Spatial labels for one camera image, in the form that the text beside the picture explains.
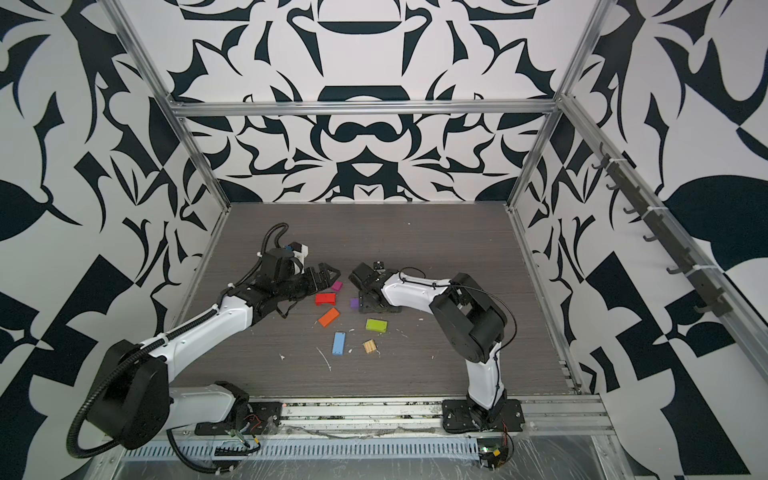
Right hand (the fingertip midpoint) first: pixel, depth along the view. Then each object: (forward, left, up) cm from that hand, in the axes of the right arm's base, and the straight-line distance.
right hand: (376, 303), depth 94 cm
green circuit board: (-37, -28, -2) cm, 47 cm away
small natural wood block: (-13, +2, 0) cm, 13 cm away
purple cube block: (0, +7, +1) cm, 7 cm away
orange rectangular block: (-5, +14, +1) cm, 15 cm away
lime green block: (-7, 0, 0) cm, 7 cm away
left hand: (+2, +11, +15) cm, 19 cm away
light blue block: (-13, +10, 0) cm, 17 cm away
